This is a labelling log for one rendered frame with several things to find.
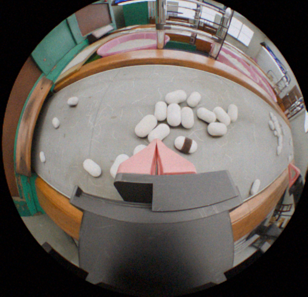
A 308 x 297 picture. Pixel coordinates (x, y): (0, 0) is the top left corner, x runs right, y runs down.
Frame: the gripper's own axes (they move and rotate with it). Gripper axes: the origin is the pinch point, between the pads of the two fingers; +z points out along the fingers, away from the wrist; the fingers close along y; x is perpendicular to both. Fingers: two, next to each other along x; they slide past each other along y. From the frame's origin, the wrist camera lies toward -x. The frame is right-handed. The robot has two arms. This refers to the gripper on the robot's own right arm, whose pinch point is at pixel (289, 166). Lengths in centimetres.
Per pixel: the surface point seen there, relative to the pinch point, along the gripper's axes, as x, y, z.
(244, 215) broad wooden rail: 7.6, 26.8, -1.2
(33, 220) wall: 55, 172, -58
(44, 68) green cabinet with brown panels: -25, 83, 19
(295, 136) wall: -17, -448, 49
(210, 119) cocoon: -3.2, 35.7, 12.6
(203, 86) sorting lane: -7.7, 34.4, 20.1
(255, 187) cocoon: 4.8, 23.7, 3.1
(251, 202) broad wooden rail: 7.7, 23.1, 0.7
